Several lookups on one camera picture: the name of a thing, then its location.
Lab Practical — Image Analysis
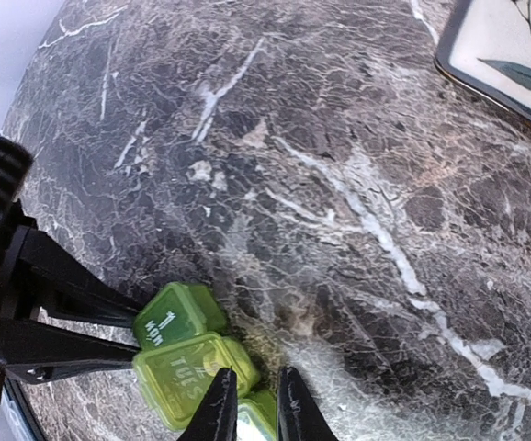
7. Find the green pill organizer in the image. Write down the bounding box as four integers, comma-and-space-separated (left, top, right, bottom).
132, 282, 276, 440

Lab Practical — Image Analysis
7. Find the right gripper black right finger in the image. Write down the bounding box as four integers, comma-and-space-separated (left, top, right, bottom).
277, 367, 338, 441

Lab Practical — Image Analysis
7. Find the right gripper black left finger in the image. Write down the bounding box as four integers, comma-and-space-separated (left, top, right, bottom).
180, 367, 238, 441

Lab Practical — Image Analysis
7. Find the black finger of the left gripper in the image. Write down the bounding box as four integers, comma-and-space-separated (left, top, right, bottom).
0, 320, 139, 384
17, 227, 142, 328

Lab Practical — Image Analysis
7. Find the floral square ceramic plate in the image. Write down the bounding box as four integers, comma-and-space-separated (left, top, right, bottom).
435, 1, 531, 124

